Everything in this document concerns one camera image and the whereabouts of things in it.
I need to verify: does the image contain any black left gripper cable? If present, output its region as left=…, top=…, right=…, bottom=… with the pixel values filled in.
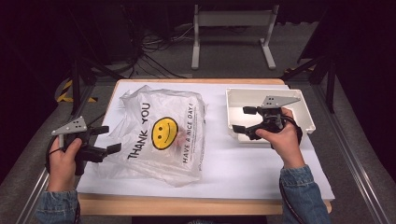
left=44, top=136, right=64, bottom=175

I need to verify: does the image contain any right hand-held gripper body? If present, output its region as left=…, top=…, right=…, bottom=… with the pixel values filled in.
left=245, top=95, right=302, bottom=140

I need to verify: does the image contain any bundle of black cables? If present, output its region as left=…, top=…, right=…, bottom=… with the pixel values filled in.
left=122, top=6, right=195, bottom=79

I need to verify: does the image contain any person's right hand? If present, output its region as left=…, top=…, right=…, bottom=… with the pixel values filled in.
left=255, top=106, right=308, bottom=171

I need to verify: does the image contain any person's left hand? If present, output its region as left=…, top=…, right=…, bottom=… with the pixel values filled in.
left=46, top=136, right=84, bottom=192

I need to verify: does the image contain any aluminium floor rail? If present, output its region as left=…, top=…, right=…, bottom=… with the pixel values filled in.
left=14, top=169, right=51, bottom=224
left=312, top=83, right=391, bottom=224

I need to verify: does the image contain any white metal stand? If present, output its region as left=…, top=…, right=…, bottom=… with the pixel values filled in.
left=191, top=4, right=278, bottom=71

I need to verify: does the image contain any white plastic bin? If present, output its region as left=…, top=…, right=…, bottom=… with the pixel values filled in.
left=225, top=87, right=317, bottom=145

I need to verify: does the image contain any clear smiley plastic bag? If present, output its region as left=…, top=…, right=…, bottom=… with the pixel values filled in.
left=94, top=84, right=209, bottom=189

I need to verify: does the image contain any black tripod stand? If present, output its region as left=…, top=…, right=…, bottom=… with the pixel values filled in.
left=68, top=46, right=125, bottom=117
left=279, top=55, right=338, bottom=115

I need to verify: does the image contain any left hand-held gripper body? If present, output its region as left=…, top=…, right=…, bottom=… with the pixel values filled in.
left=50, top=116, right=108, bottom=176

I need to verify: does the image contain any white paper sheet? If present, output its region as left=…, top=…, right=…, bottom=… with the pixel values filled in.
left=76, top=80, right=336, bottom=201

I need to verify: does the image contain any yellow black hazard tape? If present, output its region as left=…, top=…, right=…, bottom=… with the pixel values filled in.
left=55, top=78, right=98, bottom=104

